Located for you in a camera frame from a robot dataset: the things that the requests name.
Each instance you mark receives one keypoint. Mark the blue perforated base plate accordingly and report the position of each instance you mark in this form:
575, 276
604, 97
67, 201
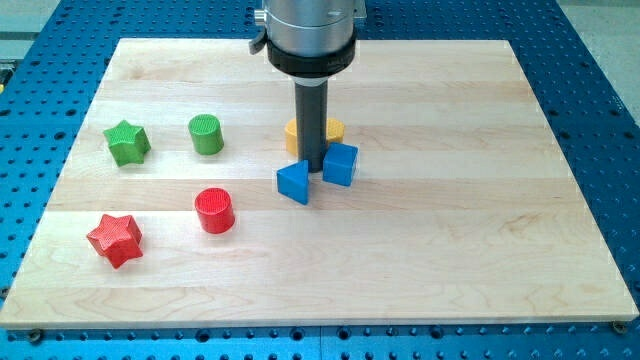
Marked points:
51, 90

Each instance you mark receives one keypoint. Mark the red cylinder block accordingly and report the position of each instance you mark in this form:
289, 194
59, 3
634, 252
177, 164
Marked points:
215, 210

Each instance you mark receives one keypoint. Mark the blue cube block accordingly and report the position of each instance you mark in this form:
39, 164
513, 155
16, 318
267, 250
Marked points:
339, 164

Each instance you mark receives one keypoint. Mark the green cylinder block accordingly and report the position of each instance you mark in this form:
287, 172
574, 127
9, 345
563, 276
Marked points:
206, 134

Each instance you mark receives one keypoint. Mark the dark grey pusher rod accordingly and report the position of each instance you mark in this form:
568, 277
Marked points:
311, 124

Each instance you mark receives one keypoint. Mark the yellow heart block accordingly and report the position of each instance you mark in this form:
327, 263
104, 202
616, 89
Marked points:
334, 133

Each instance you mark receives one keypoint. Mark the light wooden board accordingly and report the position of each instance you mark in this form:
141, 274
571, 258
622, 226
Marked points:
463, 208

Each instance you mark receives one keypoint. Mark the green star block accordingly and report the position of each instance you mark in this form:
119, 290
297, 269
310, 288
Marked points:
127, 143

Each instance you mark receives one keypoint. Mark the blue triangle block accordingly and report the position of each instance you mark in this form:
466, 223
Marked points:
293, 182

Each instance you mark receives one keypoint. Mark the red star block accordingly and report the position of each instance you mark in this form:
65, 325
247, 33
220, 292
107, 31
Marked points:
117, 239

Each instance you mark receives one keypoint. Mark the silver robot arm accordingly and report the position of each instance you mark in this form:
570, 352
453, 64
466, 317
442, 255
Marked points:
310, 41

